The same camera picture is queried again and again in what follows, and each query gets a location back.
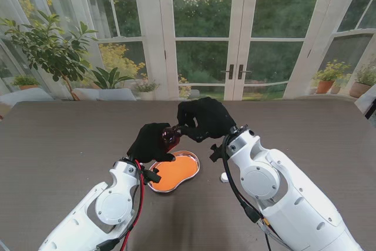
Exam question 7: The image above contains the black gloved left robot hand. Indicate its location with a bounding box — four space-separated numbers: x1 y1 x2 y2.
126 122 176 164

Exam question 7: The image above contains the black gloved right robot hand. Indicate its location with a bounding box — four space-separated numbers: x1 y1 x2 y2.
176 96 237 143

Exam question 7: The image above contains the red transparent sample bottle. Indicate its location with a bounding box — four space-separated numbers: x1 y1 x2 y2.
162 125 183 153

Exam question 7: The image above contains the kidney steel tray orange liner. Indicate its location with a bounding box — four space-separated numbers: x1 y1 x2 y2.
146 150 201 194

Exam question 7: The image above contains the printed garden window backdrop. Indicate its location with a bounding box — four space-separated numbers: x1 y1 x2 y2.
0 0 376 102

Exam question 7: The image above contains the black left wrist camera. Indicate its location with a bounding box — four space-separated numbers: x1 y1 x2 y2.
143 168 162 184

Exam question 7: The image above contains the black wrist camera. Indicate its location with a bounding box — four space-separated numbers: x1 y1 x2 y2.
143 168 162 184
209 144 224 163

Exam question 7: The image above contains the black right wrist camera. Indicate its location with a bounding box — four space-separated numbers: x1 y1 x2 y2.
209 144 224 163

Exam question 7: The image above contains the red cable on left arm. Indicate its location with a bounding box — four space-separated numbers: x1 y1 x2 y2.
120 159 146 251

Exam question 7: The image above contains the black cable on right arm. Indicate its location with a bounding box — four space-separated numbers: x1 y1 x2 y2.
221 136 273 251

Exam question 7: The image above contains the white panel with black frame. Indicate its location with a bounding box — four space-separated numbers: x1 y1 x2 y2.
354 85 376 120

